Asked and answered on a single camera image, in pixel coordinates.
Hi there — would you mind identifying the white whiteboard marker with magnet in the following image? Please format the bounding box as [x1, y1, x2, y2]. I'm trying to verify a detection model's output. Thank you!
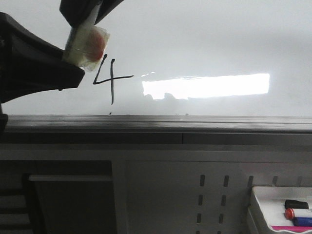
[62, 0, 110, 71]

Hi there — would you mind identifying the white whiteboard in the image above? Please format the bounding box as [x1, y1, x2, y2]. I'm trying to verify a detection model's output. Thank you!
[2, 0, 312, 117]

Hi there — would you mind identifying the blue marker in tray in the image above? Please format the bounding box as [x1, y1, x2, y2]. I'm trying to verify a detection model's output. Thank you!
[292, 217, 312, 227]

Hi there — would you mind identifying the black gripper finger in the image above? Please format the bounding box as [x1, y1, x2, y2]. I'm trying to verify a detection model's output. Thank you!
[59, 0, 123, 26]
[0, 13, 85, 103]

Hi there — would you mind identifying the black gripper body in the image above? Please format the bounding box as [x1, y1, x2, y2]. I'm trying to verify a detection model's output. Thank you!
[0, 36, 8, 136]

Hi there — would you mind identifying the white slotted metal panel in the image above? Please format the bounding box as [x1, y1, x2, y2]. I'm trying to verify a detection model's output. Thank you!
[118, 160, 312, 234]

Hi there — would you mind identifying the grey whiteboard frame ledge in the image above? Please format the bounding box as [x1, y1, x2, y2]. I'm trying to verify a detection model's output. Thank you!
[0, 115, 312, 146]

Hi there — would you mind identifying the pink paper in tray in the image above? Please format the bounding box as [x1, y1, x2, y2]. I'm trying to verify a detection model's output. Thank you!
[271, 226, 312, 233]

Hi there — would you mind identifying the white plastic tray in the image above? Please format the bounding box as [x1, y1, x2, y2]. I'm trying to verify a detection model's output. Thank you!
[247, 186, 312, 234]

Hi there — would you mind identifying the red capped marker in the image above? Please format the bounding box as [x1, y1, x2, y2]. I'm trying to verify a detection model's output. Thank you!
[284, 208, 312, 220]

